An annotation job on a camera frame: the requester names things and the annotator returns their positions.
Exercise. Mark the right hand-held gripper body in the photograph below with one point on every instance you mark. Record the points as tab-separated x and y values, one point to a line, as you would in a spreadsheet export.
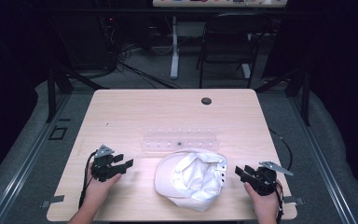
265	180

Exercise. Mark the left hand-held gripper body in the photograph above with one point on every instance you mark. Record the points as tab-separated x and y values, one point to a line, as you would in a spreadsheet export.
102	165

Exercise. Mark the white baseball cap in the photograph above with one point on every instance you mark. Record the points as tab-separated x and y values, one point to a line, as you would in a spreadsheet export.
192	180

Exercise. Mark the person's right hand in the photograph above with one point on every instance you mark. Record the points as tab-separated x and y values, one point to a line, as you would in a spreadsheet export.
264	203

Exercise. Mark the person's left hand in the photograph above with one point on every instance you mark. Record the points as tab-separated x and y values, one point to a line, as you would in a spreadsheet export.
101	189

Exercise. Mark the clear plastic rack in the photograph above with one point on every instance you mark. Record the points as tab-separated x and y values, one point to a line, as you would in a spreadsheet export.
180	140

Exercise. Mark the black round table grommet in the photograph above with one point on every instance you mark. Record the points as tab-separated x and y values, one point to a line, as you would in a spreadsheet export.
206	101

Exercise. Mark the black metal stand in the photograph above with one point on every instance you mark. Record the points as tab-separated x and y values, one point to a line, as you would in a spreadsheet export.
306	96
52	93

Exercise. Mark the white desk leg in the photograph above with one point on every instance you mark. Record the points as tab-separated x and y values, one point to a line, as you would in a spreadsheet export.
246	71
175	56

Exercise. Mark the black chair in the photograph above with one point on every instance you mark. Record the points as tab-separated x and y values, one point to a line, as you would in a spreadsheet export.
230	43

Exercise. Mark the grey table bracket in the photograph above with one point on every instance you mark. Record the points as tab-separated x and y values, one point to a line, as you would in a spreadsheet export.
52	200
295	200

